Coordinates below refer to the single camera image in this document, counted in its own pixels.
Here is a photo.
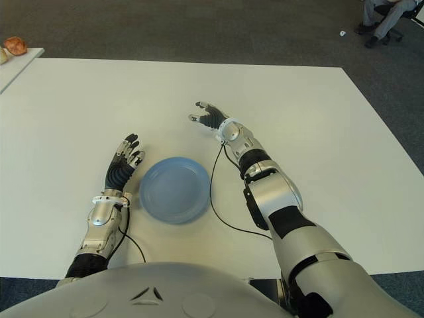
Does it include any red-brown round fruit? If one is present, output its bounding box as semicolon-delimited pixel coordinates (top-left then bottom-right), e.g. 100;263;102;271
3;36;27;56

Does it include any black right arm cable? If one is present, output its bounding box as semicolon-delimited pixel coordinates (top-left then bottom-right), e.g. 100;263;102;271
209;140;272;239

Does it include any seated person in grey trousers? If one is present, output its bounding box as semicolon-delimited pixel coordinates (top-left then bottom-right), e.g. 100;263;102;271
354;0;418;49

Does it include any silver robot torso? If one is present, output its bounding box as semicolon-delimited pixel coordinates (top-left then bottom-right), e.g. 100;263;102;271
0;261;292;318

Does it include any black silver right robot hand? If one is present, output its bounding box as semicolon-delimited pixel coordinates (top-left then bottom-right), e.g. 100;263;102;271
187;101;230;131

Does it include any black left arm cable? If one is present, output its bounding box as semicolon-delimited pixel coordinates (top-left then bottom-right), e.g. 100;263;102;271
117;198;147;264

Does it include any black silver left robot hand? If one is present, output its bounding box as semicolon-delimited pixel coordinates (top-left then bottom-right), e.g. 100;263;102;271
105;133;146;192

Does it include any white side table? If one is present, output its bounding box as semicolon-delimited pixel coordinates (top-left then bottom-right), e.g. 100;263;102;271
0;48;45;95

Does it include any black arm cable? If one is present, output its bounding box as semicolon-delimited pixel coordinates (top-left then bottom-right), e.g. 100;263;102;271
209;140;272;239
117;198;147;264

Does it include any blue round plate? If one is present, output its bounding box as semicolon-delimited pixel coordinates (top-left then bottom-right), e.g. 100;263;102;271
138;156;212;226

